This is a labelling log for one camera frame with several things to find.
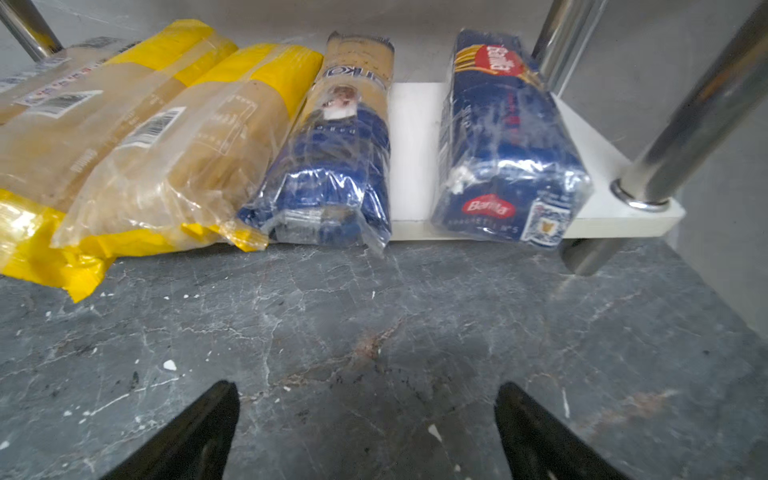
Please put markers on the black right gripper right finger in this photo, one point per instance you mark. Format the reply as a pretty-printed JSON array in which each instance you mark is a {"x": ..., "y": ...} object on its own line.
[{"x": 538, "y": 446}]

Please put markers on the yellow end spaghetti bag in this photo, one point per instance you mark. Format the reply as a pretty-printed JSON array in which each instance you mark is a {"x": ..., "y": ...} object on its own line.
[
  {"x": 49, "y": 150},
  {"x": 177, "y": 181}
]

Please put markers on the white two-tier shelf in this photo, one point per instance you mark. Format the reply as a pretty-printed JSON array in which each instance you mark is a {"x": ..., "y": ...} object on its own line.
[{"x": 415, "y": 111}]

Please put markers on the dark blue clear pasta bag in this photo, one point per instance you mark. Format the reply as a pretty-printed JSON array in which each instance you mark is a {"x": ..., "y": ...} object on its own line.
[{"x": 28, "y": 88}]

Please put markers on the blue Barilla spaghetti box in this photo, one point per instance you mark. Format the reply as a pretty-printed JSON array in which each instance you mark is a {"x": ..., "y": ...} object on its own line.
[{"x": 508, "y": 170}]

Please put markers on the blue clear spaghetti bag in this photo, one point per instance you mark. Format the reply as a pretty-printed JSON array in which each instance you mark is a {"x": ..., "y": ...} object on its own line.
[{"x": 328, "y": 186}]

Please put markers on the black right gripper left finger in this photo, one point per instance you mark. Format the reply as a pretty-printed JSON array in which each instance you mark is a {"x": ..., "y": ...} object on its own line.
[{"x": 194, "y": 445}]

